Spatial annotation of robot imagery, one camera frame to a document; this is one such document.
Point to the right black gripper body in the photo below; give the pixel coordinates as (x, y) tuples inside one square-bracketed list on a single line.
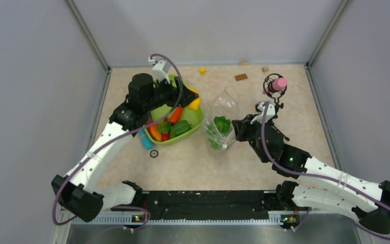
[(248, 132)]

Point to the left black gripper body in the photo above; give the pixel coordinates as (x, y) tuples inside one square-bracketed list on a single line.
[(164, 94)]

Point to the yellow toy lemon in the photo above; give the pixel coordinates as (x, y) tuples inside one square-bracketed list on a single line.
[(195, 104)]

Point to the green toy lettuce leaf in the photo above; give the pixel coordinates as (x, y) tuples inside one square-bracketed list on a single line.
[(222, 124)]

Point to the clear zip top bag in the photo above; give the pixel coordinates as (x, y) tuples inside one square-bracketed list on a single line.
[(223, 105)]

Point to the orange toy carrot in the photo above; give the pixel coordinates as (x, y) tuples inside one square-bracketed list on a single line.
[(176, 115)]

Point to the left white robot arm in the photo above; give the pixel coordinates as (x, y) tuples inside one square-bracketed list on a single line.
[(77, 191)]

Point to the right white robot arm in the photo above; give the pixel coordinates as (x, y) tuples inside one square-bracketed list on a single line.
[(365, 202)]

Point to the green plastic bowl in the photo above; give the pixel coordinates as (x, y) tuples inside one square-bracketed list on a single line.
[(193, 117)]

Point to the yellow toy block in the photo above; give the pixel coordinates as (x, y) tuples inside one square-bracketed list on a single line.
[(202, 70)]

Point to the green toy pepper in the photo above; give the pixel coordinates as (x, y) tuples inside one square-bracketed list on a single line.
[(181, 127)]

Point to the orange toy fruit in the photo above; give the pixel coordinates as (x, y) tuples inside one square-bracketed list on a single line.
[(154, 132)]

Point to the red toy chili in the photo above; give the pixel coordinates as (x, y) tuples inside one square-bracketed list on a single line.
[(165, 137)]

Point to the cyan toy piece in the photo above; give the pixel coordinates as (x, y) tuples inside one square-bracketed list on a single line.
[(146, 142)]

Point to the brown toy brick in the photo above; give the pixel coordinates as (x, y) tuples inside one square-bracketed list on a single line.
[(241, 77)]

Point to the pink microphone on tripod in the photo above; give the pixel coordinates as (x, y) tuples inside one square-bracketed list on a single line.
[(275, 86)]

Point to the tan wooden block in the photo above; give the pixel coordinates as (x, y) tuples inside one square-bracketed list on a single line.
[(265, 69)]

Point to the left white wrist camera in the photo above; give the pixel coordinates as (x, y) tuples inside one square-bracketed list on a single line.
[(159, 71)]

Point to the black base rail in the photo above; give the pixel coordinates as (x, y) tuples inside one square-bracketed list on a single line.
[(208, 205)]

